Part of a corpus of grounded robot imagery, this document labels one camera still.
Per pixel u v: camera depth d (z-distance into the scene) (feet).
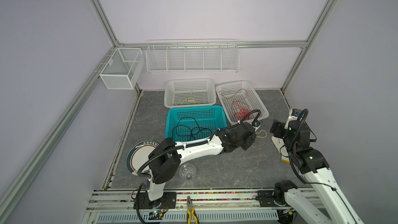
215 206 2.41
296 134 1.66
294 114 1.99
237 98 3.79
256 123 2.19
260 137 2.60
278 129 2.16
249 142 2.29
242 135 1.95
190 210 2.32
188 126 3.26
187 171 2.72
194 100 3.77
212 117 3.35
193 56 3.17
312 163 1.58
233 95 3.79
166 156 1.61
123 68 3.32
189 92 3.88
